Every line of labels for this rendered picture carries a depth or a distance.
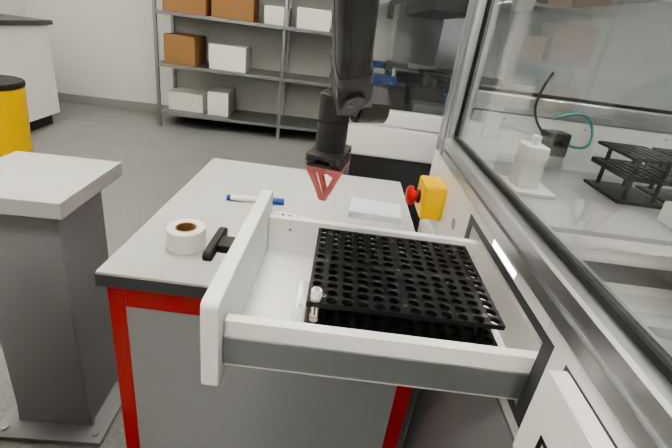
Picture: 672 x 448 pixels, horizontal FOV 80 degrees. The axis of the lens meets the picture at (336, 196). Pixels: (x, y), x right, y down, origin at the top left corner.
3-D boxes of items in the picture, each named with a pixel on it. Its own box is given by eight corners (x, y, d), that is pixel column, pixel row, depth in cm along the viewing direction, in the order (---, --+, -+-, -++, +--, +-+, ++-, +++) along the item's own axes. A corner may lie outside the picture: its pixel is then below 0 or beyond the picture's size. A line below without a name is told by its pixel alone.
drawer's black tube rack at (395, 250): (301, 346, 47) (306, 301, 44) (314, 263, 63) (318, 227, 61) (489, 369, 47) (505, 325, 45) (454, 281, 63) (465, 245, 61)
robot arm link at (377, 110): (339, 51, 66) (349, 97, 63) (400, 57, 70) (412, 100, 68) (316, 92, 76) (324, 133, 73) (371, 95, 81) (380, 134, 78)
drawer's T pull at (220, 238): (201, 262, 49) (201, 253, 48) (219, 233, 56) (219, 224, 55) (230, 266, 49) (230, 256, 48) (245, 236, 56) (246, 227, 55)
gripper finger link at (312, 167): (344, 194, 82) (350, 150, 79) (336, 208, 76) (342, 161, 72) (312, 188, 84) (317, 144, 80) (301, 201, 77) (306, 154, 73)
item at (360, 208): (347, 216, 97) (348, 210, 97) (350, 202, 105) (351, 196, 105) (400, 224, 97) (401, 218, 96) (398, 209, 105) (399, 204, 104)
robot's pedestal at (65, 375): (-10, 439, 113) (-90, 191, 83) (56, 357, 141) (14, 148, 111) (100, 446, 115) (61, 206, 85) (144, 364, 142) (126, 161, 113)
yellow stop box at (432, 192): (415, 218, 82) (422, 186, 79) (410, 204, 89) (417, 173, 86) (440, 221, 82) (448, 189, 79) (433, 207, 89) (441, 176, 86)
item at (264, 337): (222, 366, 43) (223, 321, 41) (268, 245, 67) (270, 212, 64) (590, 411, 44) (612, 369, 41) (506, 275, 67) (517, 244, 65)
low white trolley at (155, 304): (130, 537, 97) (93, 271, 67) (212, 347, 154) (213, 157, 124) (370, 565, 97) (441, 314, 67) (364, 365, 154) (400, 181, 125)
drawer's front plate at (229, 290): (200, 387, 42) (199, 302, 38) (259, 247, 69) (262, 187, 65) (217, 389, 42) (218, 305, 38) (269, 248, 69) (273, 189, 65)
